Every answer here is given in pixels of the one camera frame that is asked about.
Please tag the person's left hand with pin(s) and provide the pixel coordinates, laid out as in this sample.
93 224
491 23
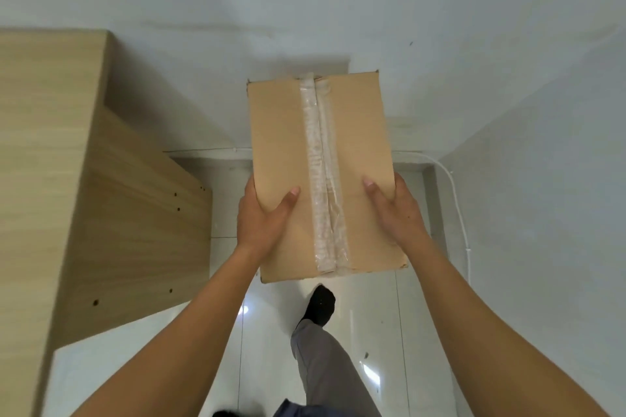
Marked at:
261 231

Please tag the person's right hand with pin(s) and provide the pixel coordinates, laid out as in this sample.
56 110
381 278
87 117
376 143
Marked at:
401 221

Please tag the plain brown cardboard box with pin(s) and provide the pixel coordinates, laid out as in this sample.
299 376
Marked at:
279 138

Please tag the person's left forearm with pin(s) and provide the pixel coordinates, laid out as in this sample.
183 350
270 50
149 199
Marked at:
186 333

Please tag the person's right forearm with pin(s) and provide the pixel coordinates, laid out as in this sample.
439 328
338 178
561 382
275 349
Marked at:
489 333

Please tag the person's right black sock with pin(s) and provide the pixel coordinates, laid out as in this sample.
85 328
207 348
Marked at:
318 306

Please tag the person's grey trousers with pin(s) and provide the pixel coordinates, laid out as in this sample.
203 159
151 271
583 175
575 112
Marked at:
327 368

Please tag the light wooden table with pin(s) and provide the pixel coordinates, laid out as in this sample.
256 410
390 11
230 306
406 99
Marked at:
49 138

